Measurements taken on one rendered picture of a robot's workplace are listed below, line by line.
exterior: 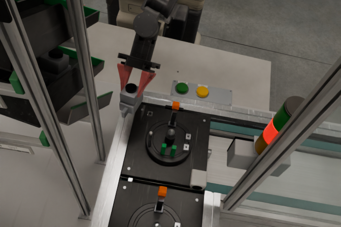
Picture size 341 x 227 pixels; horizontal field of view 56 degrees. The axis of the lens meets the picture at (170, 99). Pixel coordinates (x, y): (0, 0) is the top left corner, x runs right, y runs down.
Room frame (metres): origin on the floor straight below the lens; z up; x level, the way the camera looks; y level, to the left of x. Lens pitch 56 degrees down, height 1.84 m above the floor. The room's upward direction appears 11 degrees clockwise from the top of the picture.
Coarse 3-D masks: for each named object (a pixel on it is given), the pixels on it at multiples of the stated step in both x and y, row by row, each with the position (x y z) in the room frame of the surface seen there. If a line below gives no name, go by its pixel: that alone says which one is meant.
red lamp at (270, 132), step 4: (272, 120) 0.32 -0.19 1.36; (268, 124) 0.33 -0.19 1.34; (272, 124) 0.31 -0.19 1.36; (268, 128) 0.32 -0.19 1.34; (272, 128) 0.31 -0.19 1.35; (264, 132) 0.32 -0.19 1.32; (268, 132) 0.31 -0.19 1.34; (272, 132) 0.30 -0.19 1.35; (276, 132) 0.30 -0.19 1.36; (264, 136) 0.31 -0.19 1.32; (268, 136) 0.31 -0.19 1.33; (272, 136) 0.30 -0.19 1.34; (268, 140) 0.30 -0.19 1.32
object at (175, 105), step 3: (174, 102) 0.51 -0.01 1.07; (177, 102) 0.52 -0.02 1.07; (174, 105) 0.50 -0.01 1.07; (177, 105) 0.50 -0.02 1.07; (174, 108) 0.50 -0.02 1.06; (177, 108) 0.50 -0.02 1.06; (174, 111) 0.49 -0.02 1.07; (177, 111) 0.49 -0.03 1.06; (174, 114) 0.50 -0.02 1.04; (171, 117) 0.49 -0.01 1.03; (174, 117) 0.49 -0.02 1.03; (171, 120) 0.49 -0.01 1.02; (174, 120) 0.49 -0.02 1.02; (171, 123) 0.48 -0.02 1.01; (174, 123) 0.48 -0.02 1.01
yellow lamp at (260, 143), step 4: (260, 136) 0.32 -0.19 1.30; (256, 140) 0.33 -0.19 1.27; (260, 140) 0.31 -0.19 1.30; (264, 140) 0.31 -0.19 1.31; (256, 144) 0.32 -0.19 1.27; (260, 144) 0.31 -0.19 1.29; (264, 144) 0.30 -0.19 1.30; (256, 148) 0.31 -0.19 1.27; (260, 148) 0.30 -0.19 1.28; (264, 148) 0.30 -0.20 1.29; (260, 152) 0.30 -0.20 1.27
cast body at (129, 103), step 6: (126, 84) 0.50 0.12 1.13; (132, 84) 0.50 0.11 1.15; (126, 90) 0.47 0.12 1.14; (132, 90) 0.48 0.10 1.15; (120, 96) 0.46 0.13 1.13; (126, 96) 0.46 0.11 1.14; (132, 96) 0.46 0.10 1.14; (120, 102) 0.46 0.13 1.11; (126, 102) 0.46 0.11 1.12; (132, 102) 0.45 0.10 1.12; (138, 102) 0.47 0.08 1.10; (120, 108) 0.45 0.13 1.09; (126, 108) 0.44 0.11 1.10; (132, 108) 0.44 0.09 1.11; (126, 114) 0.44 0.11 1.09; (132, 114) 0.44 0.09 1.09
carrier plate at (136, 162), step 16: (144, 112) 0.52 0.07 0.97; (160, 112) 0.53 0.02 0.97; (144, 128) 0.47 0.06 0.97; (192, 128) 0.50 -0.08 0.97; (208, 128) 0.51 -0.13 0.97; (128, 144) 0.41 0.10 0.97; (144, 144) 0.41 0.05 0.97; (208, 144) 0.45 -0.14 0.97; (128, 160) 0.36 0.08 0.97; (144, 160) 0.37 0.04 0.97; (192, 160) 0.39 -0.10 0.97; (128, 176) 0.31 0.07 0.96; (144, 176) 0.32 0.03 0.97; (160, 176) 0.33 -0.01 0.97; (176, 176) 0.34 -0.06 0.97
